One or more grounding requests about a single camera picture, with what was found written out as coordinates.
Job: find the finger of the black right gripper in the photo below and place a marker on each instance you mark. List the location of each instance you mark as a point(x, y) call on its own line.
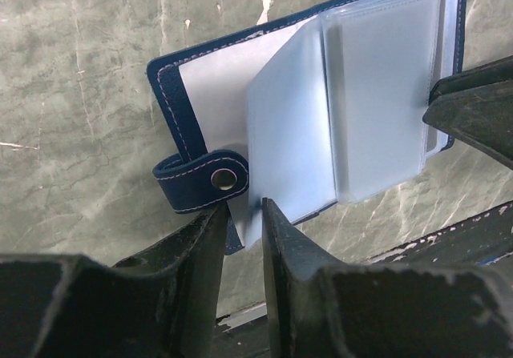
point(484, 75)
point(481, 118)

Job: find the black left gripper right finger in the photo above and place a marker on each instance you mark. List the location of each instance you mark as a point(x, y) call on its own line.
point(340, 302)

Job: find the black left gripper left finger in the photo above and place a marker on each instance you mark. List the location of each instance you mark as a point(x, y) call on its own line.
point(159, 302)

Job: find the blue leather card holder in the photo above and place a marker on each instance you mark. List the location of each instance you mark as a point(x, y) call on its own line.
point(320, 107)

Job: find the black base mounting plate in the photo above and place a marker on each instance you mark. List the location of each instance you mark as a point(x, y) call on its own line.
point(441, 238)

